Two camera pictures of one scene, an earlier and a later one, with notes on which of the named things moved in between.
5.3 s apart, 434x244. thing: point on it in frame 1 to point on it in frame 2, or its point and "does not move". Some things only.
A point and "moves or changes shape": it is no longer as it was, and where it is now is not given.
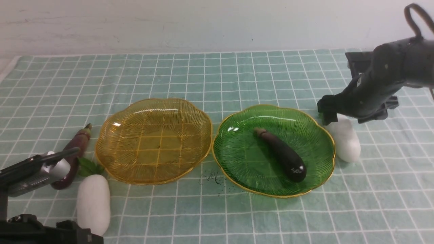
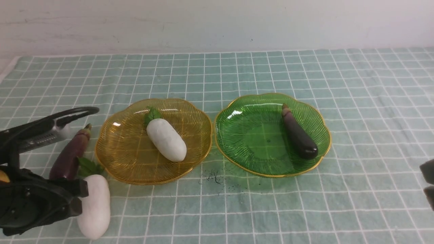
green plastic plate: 241,160 moves or changes shape
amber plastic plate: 151,142 does not move
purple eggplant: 294,168 to 307,147
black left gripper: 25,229 to 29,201
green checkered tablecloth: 387,197 does not move
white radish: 346,133 to 165,138
